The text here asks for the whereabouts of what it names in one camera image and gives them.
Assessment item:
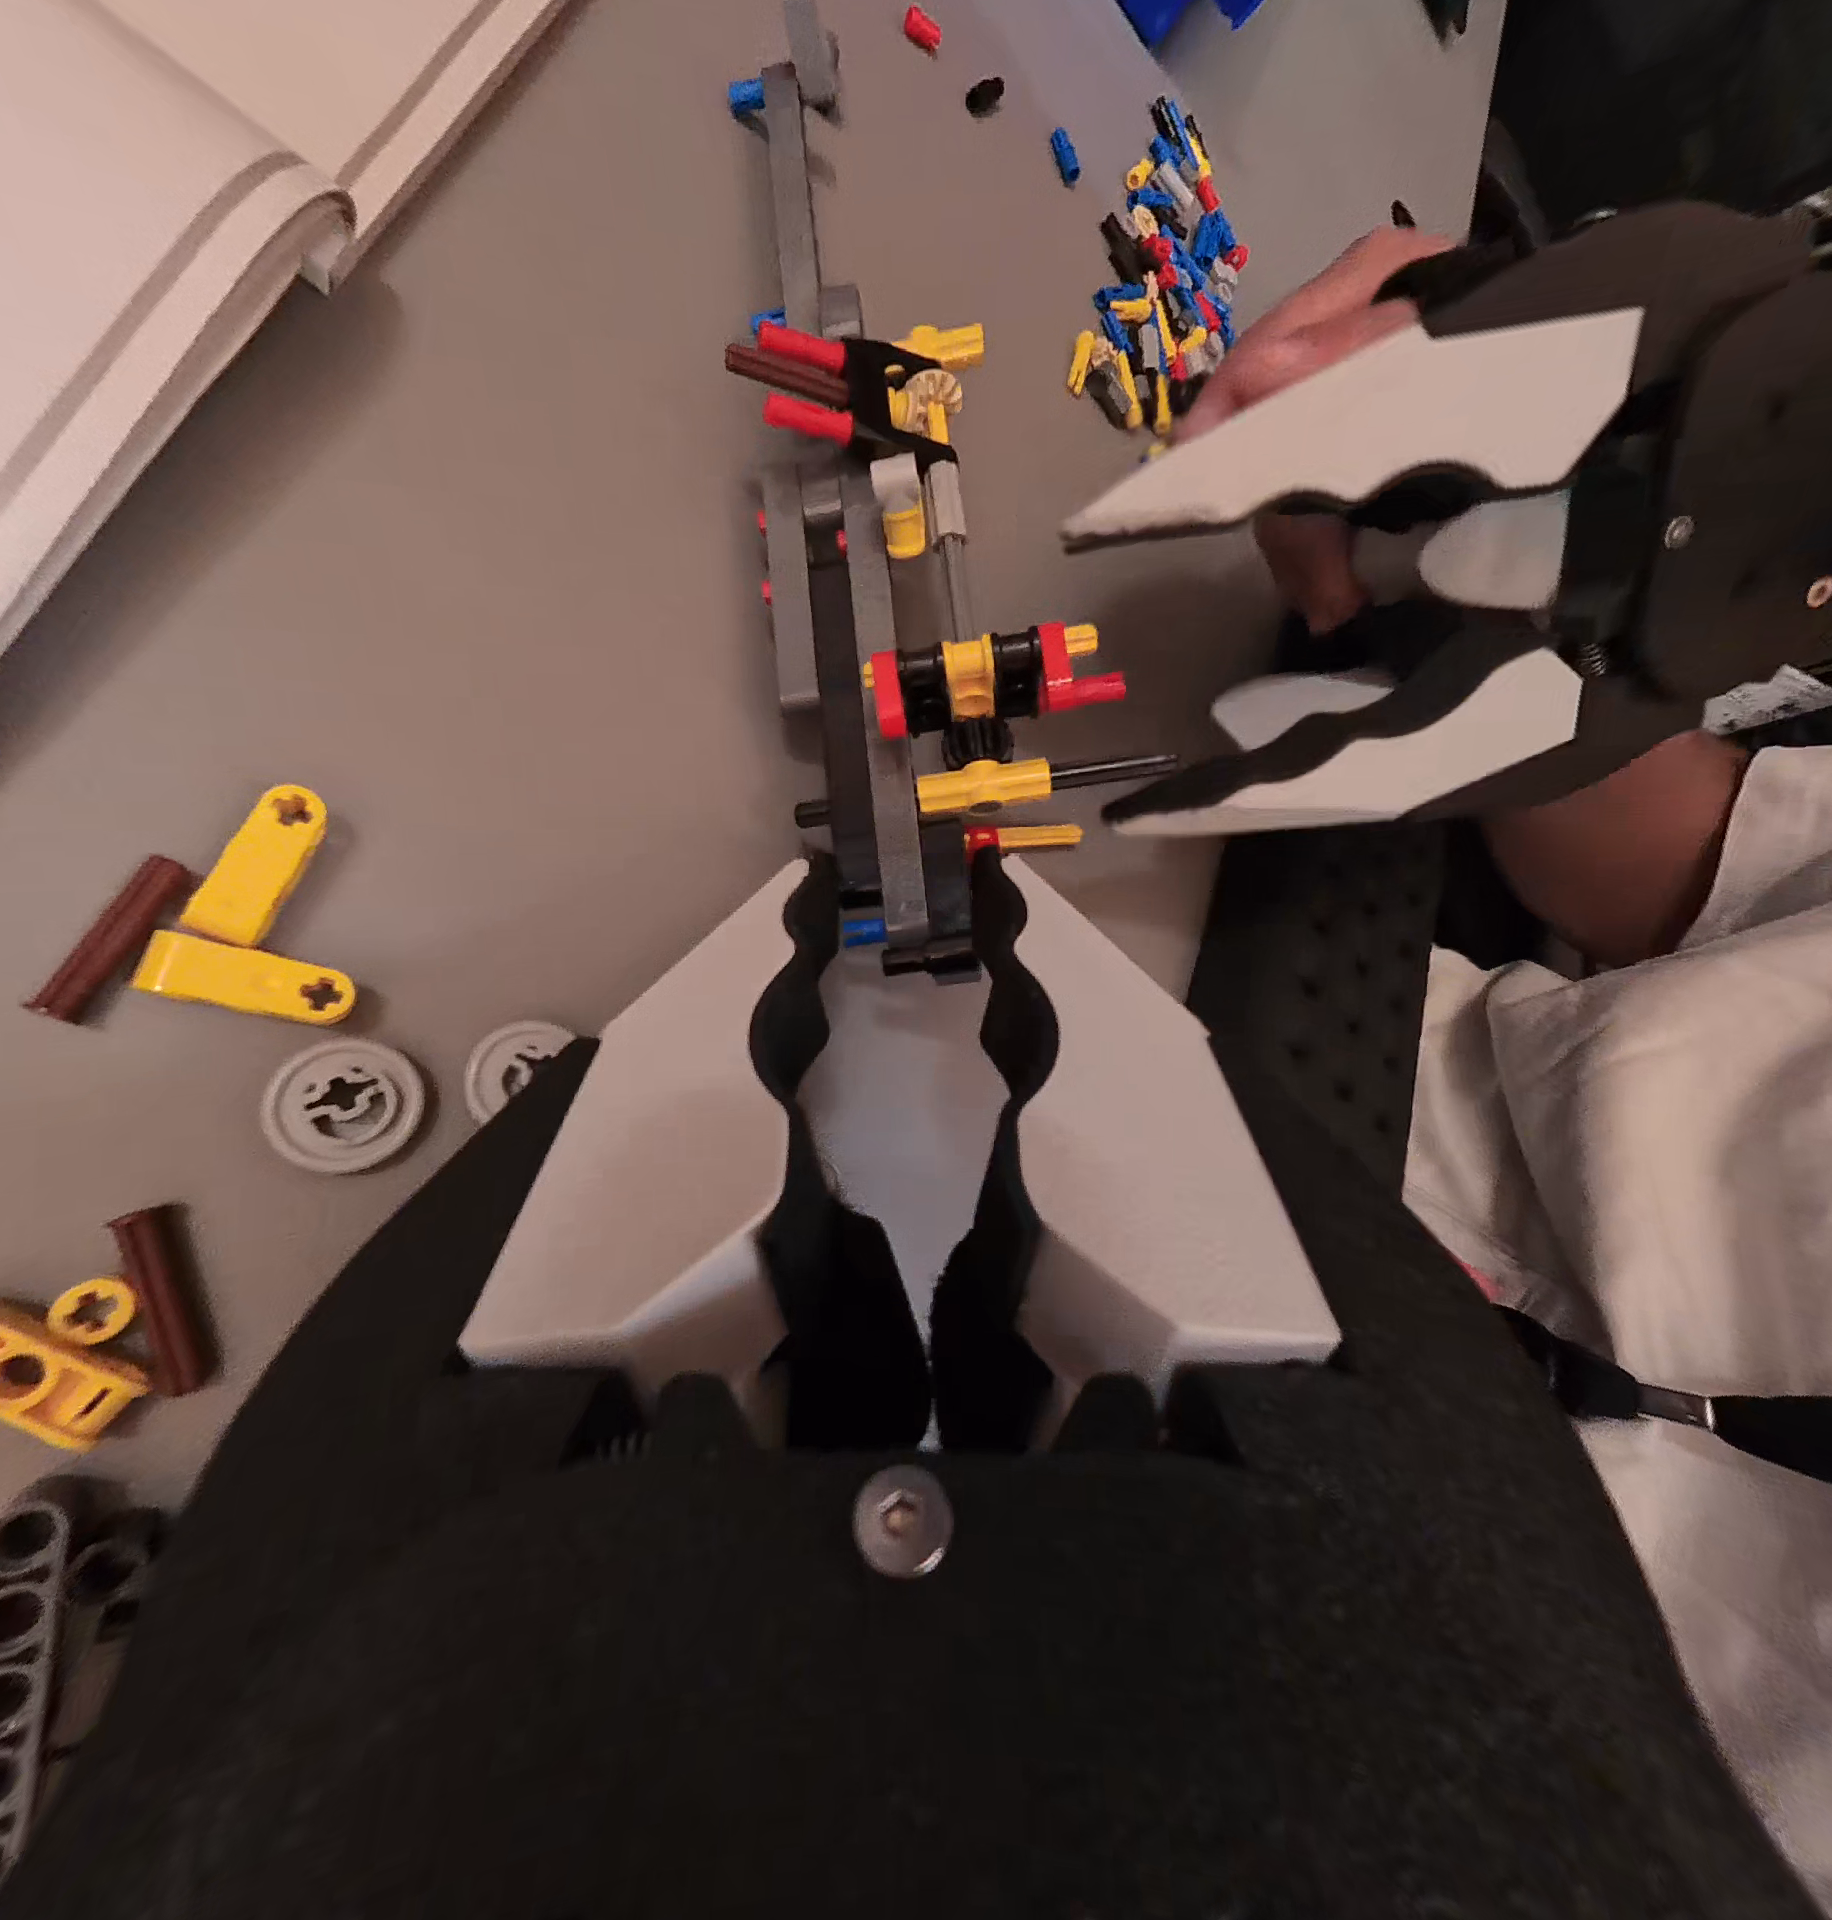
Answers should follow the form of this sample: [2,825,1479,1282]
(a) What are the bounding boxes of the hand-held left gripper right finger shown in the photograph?
[967,852,1346,1368]

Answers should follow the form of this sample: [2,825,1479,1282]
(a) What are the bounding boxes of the pile of small lego pins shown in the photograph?
[1062,94,1254,440]

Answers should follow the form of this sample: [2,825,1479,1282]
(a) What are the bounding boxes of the blue storage bin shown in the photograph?
[1118,0,1265,50]

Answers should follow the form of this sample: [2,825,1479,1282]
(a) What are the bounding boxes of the yellow three-hole lego beam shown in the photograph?
[0,1272,155,1452]

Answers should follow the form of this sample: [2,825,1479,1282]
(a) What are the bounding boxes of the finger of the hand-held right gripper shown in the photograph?
[1102,648,1589,840]
[1058,305,1650,554]

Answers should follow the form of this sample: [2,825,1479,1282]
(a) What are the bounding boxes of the yellow angled technic beams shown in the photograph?
[178,780,333,953]

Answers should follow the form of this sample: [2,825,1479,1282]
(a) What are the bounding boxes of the pile of black grey beams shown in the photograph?
[0,1474,171,1910]

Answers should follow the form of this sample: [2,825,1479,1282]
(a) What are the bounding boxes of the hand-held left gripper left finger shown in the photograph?
[453,857,843,1371]

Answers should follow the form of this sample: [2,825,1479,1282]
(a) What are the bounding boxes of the grey lego wheel hub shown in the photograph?
[256,1036,430,1178]
[460,1018,583,1129]

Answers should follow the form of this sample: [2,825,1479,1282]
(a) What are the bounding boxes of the person's right forearm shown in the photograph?
[1481,732,1753,966]

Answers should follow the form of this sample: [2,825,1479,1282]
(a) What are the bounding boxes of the yellow lego axle connector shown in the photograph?
[127,925,363,1032]

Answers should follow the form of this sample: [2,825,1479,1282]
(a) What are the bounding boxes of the person's right hand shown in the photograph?
[1169,227,1458,636]

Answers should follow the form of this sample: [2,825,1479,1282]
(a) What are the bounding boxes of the black perforated panel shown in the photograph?
[1182,821,1454,1206]

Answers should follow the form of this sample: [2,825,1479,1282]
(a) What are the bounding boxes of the short brown lego axle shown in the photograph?
[106,1199,215,1399]
[22,852,198,1028]

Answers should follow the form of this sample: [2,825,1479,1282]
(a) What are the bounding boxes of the lego instruction booklet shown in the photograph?
[0,0,576,710]

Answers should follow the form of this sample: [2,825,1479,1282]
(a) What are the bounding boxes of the grey lego beam assembly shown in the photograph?
[719,0,1184,988]

